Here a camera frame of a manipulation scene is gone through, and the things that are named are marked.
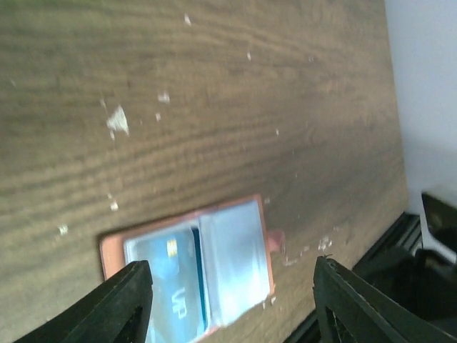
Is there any blue card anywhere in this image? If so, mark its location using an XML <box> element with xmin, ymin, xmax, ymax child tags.
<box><xmin>136</xmin><ymin>227</ymin><xmax>207</xmax><ymax>342</ymax></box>

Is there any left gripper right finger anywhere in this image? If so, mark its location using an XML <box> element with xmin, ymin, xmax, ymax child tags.
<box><xmin>313</xmin><ymin>256</ymin><xmax>456</xmax><ymax>342</ymax></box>

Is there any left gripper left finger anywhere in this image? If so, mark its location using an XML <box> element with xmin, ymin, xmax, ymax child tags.
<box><xmin>17</xmin><ymin>261</ymin><xmax>153</xmax><ymax>342</ymax></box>

